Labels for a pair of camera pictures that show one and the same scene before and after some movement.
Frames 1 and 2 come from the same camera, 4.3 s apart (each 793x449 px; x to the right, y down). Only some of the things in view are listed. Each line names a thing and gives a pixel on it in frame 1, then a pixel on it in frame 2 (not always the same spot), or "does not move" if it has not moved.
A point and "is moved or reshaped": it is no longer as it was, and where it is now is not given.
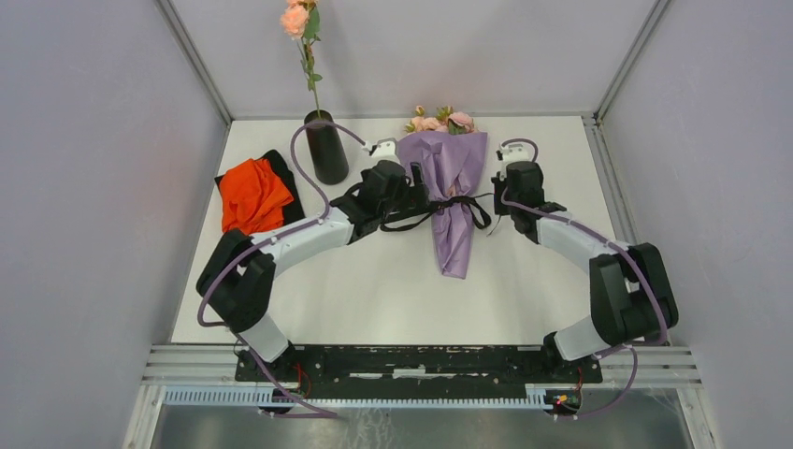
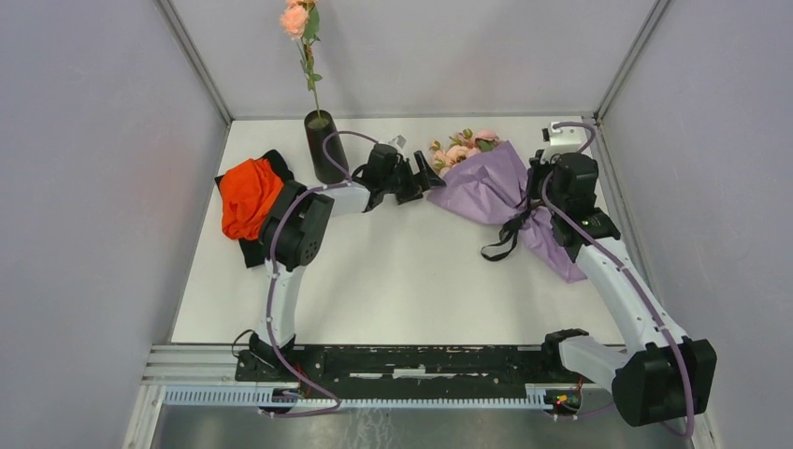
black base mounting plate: [421, 368] does not move
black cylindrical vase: [326, 149] does not move
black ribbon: [481, 219] to [511, 231]
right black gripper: [500, 181] to [533, 172]
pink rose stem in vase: [300, 20] does not move
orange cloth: [252, 197] does not move
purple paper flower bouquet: [453, 152] is moved or reshaped
